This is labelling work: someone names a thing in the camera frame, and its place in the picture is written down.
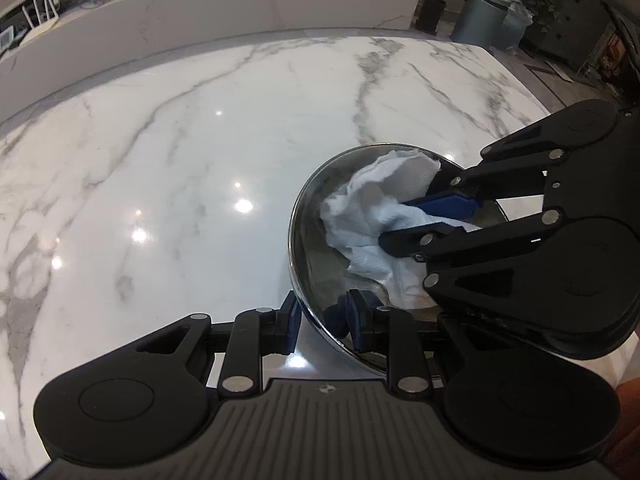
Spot clear water jug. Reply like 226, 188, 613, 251
500, 0, 533, 53

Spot white cloth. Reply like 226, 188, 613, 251
319, 149, 442, 309

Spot grey cabinet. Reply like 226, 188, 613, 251
520, 0, 616, 68

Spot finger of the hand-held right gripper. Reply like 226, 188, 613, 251
402, 122, 568, 221
379, 210, 561, 311

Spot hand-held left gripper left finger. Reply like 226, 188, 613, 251
135, 290, 302, 399

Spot steel bowl with blue outside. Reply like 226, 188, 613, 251
287, 143, 511, 377

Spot grey trash can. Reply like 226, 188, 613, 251
451, 0, 511, 46

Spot white router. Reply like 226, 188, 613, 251
22, 0, 61, 29

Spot white marble television console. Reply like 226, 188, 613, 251
0, 0, 423, 91

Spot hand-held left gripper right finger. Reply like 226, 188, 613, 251
347, 289, 481, 399

